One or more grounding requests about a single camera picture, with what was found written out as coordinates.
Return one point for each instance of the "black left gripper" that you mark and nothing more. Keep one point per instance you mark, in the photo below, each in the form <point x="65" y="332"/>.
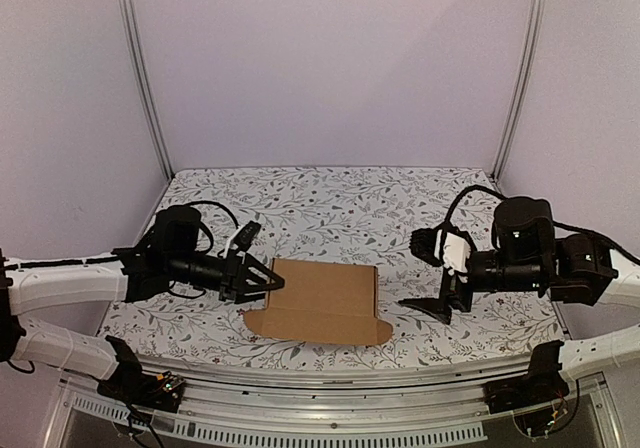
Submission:
<point x="237" y="289"/>

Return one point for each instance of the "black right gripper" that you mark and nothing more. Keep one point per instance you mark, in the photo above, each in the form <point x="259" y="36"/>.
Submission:
<point x="454" y="288"/>

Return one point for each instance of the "brown cardboard box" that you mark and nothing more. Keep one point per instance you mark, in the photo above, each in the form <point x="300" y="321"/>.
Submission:
<point x="322" y="303"/>

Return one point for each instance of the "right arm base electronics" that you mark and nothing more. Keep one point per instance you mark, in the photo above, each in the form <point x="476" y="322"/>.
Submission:
<point x="540" y="384"/>

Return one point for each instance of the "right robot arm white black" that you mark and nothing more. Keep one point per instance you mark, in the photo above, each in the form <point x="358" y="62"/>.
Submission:
<point x="531" y="252"/>

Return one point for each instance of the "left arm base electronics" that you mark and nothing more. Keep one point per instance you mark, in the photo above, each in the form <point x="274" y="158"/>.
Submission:
<point x="131" y="386"/>

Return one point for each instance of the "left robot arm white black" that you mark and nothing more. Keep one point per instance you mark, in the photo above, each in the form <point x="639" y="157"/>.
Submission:
<point x="166" y="254"/>

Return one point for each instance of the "floral patterned table mat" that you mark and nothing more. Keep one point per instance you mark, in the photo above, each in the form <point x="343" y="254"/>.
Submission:
<point x="341" y="215"/>

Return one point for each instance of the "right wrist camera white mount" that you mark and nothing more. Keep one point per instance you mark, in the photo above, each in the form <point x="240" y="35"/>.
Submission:
<point x="453" y="252"/>

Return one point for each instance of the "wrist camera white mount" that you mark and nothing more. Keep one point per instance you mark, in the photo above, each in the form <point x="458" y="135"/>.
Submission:
<point x="453" y="252"/>
<point x="241" y="239"/>

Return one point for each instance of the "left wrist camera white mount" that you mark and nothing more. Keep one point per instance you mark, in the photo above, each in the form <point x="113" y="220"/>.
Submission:
<point x="241" y="239"/>

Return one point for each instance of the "aluminium front rail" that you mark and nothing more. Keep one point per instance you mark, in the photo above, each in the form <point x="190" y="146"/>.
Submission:
<point x="423" y="406"/>

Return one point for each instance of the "right aluminium frame post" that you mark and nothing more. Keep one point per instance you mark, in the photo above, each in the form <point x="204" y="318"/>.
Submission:
<point x="523" y="76"/>

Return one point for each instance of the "aluminium frame post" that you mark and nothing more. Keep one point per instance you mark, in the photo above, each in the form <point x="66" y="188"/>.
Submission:
<point x="134" y="44"/>
<point x="523" y="76"/>

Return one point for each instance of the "left aluminium frame post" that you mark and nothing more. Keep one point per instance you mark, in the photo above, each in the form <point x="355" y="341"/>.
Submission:
<point x="134" y="44"/>

